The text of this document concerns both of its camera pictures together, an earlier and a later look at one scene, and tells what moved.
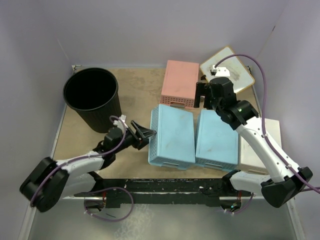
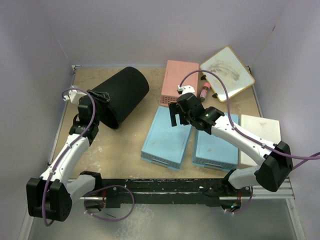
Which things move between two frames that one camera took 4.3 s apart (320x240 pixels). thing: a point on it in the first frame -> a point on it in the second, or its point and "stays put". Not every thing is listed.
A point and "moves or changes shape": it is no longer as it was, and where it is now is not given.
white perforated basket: [250, 158] stays put
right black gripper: [201, 91] -> [175, 109]
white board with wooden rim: [240, 77] stays put
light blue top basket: [217, 143] stays put
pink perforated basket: [178, 89] stays put
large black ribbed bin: [93, 93] moves or changes shape
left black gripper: [145, 134] -> [104, 97]
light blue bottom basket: [173, 145] moves or changes shape
